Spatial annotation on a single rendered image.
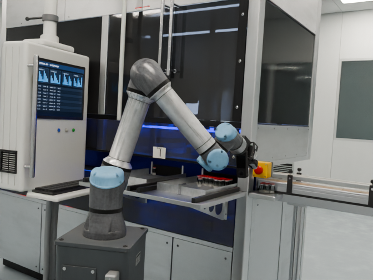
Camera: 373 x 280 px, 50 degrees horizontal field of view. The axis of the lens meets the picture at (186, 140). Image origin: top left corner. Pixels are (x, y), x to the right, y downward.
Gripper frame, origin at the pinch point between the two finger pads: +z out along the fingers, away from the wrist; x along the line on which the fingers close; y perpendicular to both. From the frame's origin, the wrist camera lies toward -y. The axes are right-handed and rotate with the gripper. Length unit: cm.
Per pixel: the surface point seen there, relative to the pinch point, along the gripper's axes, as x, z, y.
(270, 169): -3.4, 10.3, 3.8
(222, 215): 17.1, 16.3, -20.5
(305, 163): 114, 441, 163
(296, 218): -13.8, 30.7, -11.9
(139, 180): 50, -12, -17
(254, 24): 8, -21, 63
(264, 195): -2.6, 13.0, -8.2
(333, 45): 84, 362, 330
